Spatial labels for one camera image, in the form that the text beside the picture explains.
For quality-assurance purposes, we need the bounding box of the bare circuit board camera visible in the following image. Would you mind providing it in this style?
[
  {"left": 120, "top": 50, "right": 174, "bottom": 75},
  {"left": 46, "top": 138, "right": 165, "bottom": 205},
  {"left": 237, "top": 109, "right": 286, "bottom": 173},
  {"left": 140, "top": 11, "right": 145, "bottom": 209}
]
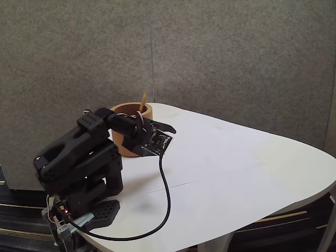
[{"left": 141, "top": 128, "right": 174, "bottom": 155}]

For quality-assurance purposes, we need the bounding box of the brown pen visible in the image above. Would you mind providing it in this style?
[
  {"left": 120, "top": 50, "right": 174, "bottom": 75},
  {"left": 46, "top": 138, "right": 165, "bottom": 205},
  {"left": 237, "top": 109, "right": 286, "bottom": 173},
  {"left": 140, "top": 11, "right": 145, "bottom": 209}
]
[{"left": 138, "top": 92, "right": 148, "bottom": 113}]

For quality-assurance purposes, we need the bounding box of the black camera cable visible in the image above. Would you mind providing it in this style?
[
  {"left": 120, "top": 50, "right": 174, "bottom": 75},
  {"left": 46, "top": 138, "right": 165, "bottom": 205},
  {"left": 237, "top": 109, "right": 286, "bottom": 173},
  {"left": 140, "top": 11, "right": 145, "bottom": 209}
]
[{"left": 62, "top": 154, "right": 172, "bottom": 241}]

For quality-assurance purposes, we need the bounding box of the white table leg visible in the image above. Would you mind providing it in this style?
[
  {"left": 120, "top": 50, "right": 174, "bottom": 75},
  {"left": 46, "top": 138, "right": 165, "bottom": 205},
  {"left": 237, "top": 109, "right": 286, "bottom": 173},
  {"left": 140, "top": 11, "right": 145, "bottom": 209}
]
[{"left": 316, "top": 193, "right": 336, "bottom": 252}]

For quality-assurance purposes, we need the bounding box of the grey felt partition panel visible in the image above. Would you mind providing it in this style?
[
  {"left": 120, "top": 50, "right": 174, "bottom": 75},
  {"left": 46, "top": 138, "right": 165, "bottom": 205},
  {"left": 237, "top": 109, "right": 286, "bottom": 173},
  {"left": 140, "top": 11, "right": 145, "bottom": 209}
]
[
  {"left": 149, "top": 0, "right": 336, "bottom": 158},
  {"left": 0, "top": 0, "right": 156, "bottom": 191}
]

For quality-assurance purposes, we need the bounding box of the grey metal table clamp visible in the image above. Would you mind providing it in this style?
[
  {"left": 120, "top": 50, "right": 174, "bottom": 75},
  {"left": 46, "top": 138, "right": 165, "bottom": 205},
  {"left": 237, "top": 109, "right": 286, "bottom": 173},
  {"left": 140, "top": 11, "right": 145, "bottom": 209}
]
[{"left": 41, "top": 207, "right": 95, "bottom": 249}]

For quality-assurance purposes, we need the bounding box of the motor controller board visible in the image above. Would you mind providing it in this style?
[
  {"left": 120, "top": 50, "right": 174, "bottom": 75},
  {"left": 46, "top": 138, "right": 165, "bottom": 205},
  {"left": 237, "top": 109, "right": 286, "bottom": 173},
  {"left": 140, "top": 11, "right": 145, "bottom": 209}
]
[{"left": 52, "top": 198, "right": 73, "bottom": 218}]

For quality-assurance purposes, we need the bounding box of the brown cork pen holder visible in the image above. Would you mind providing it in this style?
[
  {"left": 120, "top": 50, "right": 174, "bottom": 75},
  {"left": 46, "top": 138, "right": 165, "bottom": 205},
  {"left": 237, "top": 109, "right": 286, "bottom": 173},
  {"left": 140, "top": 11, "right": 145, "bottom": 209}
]
[{"left": 109, "top": 102, "right": 154, "bottom": 158}]

